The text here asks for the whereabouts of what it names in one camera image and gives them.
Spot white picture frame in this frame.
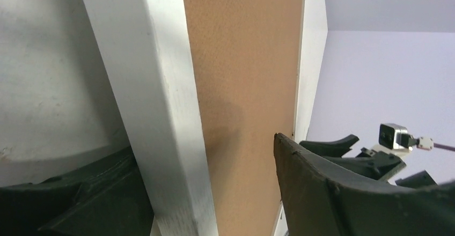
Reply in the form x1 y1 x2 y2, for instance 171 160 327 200
75 0 328 236

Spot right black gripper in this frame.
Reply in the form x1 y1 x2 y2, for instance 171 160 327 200
299 134 437 188

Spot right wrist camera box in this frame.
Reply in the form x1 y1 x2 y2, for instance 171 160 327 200
371 123 413 158

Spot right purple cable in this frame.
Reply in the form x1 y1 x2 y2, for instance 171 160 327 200
416 136 455 153

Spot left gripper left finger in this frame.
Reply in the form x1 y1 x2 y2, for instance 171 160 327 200
1 147 154 235

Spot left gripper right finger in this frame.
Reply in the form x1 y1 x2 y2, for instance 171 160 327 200
274 133 454 235

